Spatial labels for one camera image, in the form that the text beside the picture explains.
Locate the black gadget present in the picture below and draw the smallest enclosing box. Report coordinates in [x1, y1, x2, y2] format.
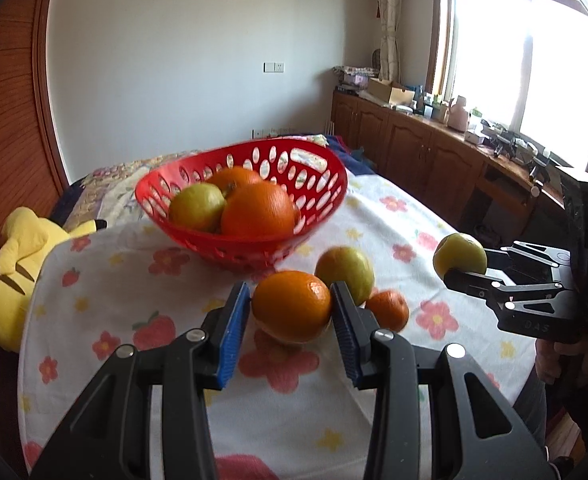
[481, 120, 549, 166]

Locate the yellow plush toy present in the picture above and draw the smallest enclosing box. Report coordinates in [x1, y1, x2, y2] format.
[0, 206, 107, 352]

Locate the yellow-green citrus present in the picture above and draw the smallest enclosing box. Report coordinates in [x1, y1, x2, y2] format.
[168, 182, 227, 233]
[433, 233, 488, 281]
[315, 246, 375, 307]

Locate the small tangerine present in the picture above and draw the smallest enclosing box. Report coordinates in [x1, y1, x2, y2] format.
[251, 270, 333, 345]
[365, 290, 411, 333]

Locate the open cardboard box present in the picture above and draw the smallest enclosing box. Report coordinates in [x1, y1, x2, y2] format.
[369, 78, 415, 106]

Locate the white strawberry print cloth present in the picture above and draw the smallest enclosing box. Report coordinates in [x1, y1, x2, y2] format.
[16, 170, 539, 480]

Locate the large orange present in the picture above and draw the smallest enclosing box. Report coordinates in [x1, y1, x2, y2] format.
[205, 166, 265, 193]
[220, 181, 297, 238]

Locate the wooden framed window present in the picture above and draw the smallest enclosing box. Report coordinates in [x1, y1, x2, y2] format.
[426, 0, 588, 181]

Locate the folded patterned cloth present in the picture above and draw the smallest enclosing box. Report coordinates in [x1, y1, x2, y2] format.
[333, 65, 379, 91]

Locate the person's right hand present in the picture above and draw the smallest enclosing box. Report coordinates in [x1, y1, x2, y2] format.
[534, 337, 564, 383]

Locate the red perforated plastic basket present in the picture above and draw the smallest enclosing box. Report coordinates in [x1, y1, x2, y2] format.
[135, 139, 349, 273]

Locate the patterned curtain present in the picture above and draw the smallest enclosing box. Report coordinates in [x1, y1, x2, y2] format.
[374, 0, 405, 83]

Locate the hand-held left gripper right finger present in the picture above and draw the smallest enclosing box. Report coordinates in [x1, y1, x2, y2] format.
[330, 281, 557, 480]

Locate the blue cloth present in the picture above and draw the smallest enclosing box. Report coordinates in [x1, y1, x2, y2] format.
[324, 135, 379, 173]

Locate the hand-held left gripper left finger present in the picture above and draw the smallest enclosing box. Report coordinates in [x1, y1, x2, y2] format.
[29, 281, 252, 480]

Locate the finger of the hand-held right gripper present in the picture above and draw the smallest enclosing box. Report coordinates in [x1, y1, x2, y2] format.
[444, 267, 573, 312]
[486, 241, 573, 271]

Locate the wooden louvered wardrobe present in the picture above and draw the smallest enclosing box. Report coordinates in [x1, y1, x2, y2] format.
[0, 0, 72, 291]

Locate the pink bottle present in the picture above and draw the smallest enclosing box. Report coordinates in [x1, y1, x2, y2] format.
[448, 95, 469, 131]

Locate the long wooden cabinet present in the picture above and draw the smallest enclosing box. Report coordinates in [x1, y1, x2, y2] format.
[331, 87, 569, 251]

